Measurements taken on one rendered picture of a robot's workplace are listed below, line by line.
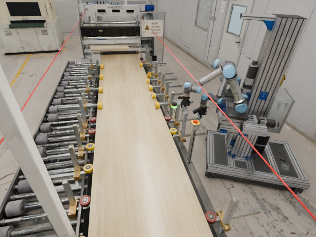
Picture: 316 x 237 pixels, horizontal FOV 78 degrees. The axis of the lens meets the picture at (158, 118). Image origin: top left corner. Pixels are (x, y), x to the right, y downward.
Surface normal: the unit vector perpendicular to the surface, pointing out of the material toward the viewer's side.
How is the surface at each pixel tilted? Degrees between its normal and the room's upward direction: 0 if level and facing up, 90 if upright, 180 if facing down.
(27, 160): 90
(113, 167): 0
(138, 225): 0
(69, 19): 90
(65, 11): 90
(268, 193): 0
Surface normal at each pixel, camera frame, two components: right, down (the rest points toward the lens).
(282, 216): 0.04, -0.82
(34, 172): 0.21, 0.57
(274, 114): -0.21, 0.56
